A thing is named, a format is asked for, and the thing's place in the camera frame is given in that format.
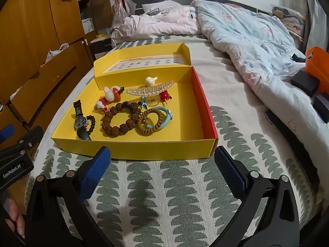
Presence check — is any person's left hand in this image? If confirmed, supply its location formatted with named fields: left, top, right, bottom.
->
left=5, top=198, right=25, bottom=239

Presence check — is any black strap wristwatch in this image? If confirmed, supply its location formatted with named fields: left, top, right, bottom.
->
left=73, top=100, right=93, bottom=141

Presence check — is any wooden wardrobe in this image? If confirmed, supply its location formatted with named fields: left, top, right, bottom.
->
left=0, top=0, right=115, bottom=144

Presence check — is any clear plastic bag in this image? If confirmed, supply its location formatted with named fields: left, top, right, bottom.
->
left=112, top=0, right=137, bottom=29

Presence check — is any green leaf print bedspread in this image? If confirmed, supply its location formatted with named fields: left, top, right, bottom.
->
left=24, top=35, right=322, bottom=247

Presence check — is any light blue bangle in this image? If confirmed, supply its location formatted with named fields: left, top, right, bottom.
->
left=145, top=106, right=174, bottom=129

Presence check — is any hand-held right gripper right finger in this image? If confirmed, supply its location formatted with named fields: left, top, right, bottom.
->
left=213, top=146, right=301, bottom=247

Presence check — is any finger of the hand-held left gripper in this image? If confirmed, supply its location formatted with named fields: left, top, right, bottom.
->
left=10, top=126, right=44, bottom=160
left=0, top=124, right=15, bottom=142

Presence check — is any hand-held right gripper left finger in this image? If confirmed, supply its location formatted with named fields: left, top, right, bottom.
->
left=27, top=146, right=111, bottom=247

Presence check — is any light blue printed quilt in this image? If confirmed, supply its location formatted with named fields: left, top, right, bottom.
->
left=190, top=0, right=329, bottom=160

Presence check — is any printed pillow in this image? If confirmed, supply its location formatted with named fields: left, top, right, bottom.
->
left=271, top=4, right=307, bottom=31

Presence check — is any white plastic bag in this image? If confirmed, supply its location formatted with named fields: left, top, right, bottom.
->
left=45, top=43, right=70, bottom=63

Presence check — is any pearl hair claw clip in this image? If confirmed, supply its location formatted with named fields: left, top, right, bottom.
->
left=126, top=80, right=175, bottom=97

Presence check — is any brown seed bead bracelet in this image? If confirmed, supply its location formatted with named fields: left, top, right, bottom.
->
left=101, top=102, right=142, bottom=138

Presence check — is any white rabbit hair clip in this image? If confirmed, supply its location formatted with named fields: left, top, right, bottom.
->
left=104, top=86, right=125, bottom=101

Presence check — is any yellow cardboard box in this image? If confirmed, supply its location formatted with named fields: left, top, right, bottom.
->
left=51, top=42, right=219, bottom=160

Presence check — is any dark bead bracelet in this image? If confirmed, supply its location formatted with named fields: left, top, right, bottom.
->
left=86, top=115, right=96, bottom=134

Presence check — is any red santa hair clip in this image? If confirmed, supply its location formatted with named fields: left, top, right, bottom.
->
left=94, top=97, right=108, bottom=112

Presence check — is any white paper bag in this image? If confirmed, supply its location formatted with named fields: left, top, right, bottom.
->
left=82, top=18, right=94, bottom=34

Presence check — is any orange plastic basket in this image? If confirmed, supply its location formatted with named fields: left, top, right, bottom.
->
left=305, top=46, right=329, bottom=94

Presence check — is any pink quilt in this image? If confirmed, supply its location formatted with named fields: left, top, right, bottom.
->
left=110, top=1, right=203, bottom=44

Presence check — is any black box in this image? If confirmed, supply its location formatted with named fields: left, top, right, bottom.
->
left=290, top=71, right=320, bottom=97
left=312, top=95, right=329, bottom=124

